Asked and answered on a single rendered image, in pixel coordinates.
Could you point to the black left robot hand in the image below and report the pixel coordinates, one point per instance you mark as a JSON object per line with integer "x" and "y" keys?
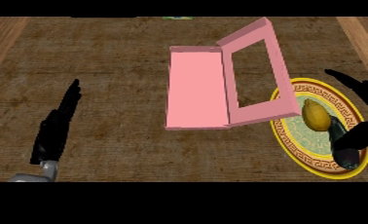
{"x": 53, "y": 130}

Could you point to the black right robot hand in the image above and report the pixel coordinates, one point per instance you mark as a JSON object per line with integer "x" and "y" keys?
{"x": 352, "y": 137}

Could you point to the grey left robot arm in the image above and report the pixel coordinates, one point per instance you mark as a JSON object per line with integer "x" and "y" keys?
{"x": 42, "y": 173}

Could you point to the yellow patterned plate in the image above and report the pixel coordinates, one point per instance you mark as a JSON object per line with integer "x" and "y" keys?
{"x": 306, "y": 140}

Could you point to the yellow lemon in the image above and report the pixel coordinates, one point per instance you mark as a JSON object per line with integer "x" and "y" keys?
{"x": 315, "y": 115}

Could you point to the pink box lid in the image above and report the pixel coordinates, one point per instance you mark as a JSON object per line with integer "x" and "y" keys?
{"x": 268, "y": 78}

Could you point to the pink cardboard box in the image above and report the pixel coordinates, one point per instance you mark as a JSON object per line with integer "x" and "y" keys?
{"x": 197, "y": 88}

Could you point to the dark green vegetable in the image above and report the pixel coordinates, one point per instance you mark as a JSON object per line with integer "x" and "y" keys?
{"x": 345, "y": 151}

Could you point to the green object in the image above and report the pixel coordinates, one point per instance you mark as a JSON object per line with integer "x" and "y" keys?
{"x": 178, "y": 18}

